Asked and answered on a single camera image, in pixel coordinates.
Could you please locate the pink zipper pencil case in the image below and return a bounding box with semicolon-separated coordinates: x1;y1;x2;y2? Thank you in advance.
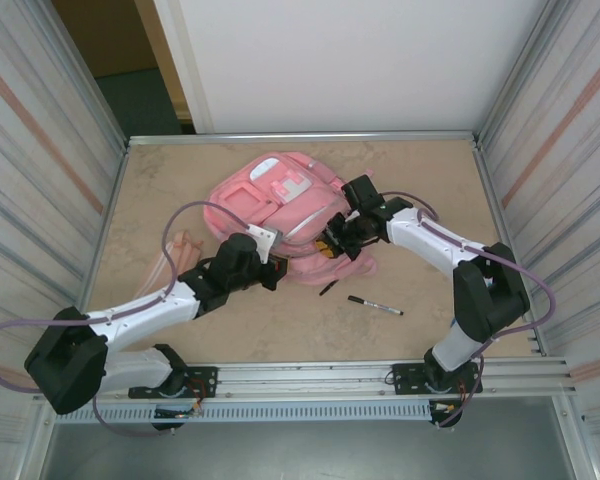
133;228;205;300

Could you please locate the pink school backpack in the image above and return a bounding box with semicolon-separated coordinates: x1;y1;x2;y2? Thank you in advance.
203;152;379;289

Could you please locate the black marker white label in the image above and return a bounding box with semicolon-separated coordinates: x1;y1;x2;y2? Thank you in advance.
347;294;405;317

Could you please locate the grey metal panel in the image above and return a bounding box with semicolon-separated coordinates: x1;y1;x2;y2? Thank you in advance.
39;397;581;480

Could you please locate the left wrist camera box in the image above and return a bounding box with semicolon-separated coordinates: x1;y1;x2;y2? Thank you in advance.
247;224;285;264

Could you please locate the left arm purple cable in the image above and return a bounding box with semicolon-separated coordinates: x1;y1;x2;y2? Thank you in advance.
0;200;261;441

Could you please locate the long aluminium mounting rail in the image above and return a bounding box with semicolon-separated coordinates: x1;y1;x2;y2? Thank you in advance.
32;355;579;404

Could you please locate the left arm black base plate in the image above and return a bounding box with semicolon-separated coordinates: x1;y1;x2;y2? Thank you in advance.
128;366;219;400

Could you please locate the aluminium side frame rail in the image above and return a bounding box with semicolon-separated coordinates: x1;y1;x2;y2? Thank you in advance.
69;142;131;364
472;139;549;357

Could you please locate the short aluminium frame rail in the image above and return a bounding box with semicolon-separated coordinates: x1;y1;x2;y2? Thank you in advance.
124;130;481;147

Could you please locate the grey slotted cable duct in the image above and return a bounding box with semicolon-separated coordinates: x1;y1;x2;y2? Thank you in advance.
53;403;434;424

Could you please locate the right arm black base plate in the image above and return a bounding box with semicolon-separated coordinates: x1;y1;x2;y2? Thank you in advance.
390;362;484;396

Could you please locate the small circuit board with wires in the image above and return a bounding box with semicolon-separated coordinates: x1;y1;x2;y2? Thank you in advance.
153;405;205;419

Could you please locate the small wire connector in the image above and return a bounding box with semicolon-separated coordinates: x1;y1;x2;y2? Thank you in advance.
429;399;464;417

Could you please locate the white door frame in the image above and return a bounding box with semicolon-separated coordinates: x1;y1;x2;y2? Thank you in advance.
152;0;215;135

